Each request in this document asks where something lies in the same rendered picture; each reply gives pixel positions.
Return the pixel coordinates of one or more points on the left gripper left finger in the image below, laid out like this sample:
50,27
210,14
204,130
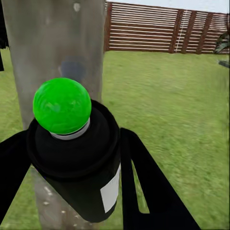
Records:
14,164

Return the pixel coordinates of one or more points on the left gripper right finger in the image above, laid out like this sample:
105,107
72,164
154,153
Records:
167,211

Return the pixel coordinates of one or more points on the pesticide atomizer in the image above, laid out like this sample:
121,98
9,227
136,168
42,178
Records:
74,143

